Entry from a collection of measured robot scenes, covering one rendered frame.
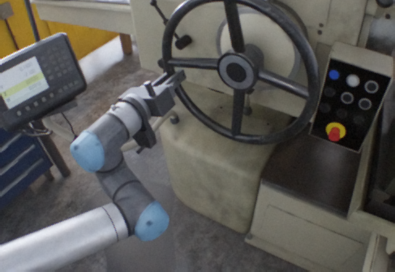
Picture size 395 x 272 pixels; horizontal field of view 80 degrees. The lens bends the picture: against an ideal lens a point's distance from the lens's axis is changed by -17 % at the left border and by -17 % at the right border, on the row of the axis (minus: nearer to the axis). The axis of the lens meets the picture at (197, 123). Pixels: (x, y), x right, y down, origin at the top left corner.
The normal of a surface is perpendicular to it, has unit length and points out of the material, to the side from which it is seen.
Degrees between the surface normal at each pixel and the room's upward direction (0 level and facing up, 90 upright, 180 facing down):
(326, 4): 90
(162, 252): 0
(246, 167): 0
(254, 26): 60
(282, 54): 81
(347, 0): 90
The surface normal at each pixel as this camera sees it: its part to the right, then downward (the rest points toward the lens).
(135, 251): -0.06, -0.73
